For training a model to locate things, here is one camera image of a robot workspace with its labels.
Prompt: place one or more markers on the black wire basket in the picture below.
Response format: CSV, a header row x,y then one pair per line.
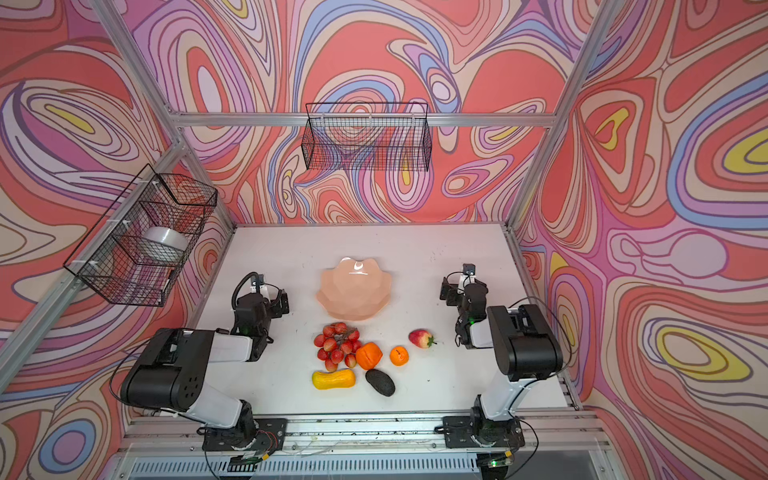
x,y
367,136
114,268

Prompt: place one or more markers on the black wire basket left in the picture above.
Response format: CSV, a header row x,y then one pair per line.
x,y
114,268

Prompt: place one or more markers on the black wire basket back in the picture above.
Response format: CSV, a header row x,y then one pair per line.
x,y
367,136

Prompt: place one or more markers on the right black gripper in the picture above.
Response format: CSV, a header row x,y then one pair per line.
x,y
450,291

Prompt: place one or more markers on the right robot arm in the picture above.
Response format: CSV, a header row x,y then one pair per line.
x,y
526,353

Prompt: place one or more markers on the red fake strawberry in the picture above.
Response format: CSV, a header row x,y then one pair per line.
x,y
422,338

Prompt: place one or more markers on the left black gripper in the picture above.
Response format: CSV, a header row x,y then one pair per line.
x,y
280,302

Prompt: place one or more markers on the white tape roll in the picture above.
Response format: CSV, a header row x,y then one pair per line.
x,y
163,245

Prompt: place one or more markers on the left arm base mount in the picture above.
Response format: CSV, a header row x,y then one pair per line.
x,y
265,435

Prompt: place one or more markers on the small fake orange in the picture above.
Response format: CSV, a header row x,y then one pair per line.
x,y
399,356

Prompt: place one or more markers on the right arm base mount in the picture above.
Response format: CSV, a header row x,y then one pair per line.
x,y
463,432

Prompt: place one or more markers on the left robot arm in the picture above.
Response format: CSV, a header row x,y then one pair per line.
x,y
170,373

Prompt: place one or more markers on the red fake lychee bunch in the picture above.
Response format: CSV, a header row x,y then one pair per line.
x,y
337,345

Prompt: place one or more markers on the yellow fake squash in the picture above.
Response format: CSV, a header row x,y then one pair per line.
x,y
339,379

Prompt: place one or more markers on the orange fake bell pepper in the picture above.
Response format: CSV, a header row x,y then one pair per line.
x,y
369,356

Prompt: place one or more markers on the pink scalloped fruit bowl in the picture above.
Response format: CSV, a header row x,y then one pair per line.
x,y
355,290

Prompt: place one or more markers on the dark fake avocado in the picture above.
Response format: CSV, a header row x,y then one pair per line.
x,y
381,382

